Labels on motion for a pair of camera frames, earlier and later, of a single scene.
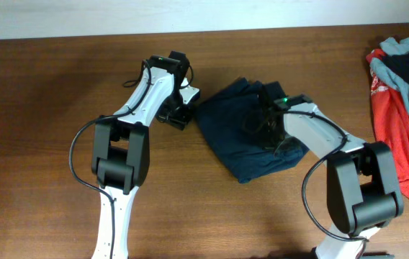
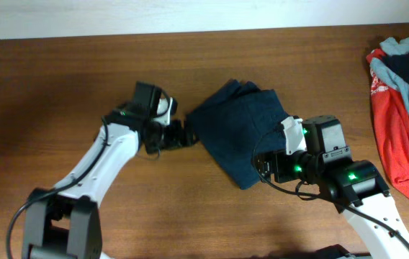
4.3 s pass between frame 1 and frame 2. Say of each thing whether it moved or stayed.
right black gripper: moved
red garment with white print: stayed
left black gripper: moved
